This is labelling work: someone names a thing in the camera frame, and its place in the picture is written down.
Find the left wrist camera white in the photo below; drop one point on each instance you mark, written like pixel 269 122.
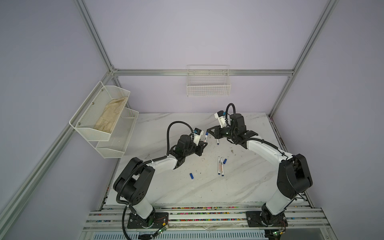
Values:
pixel 197 135

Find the beige cloth in shelf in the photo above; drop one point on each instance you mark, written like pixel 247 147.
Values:
pixel 110 115

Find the aluminium enclosure frame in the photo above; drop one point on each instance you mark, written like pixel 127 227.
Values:
pixel 15 207

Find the white wire wall basket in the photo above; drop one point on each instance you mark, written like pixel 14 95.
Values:
pixel 208 81

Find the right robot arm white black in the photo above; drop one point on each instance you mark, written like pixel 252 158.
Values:
pixel 294 175

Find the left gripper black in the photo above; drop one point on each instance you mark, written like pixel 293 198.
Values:
pixel 200 147

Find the aluminium rail base frame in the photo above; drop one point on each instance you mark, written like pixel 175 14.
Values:
pixel 210 223

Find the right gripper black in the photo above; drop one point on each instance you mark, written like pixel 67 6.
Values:
pixel 216 130

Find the white mesh two-tier wall shelf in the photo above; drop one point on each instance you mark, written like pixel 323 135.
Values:
pixel 109 146

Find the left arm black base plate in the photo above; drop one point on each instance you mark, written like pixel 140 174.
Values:
pixel 154 221

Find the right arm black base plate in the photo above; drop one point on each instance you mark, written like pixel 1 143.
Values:
pixel 264 219

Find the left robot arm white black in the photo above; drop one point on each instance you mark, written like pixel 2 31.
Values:
pixel 134 181

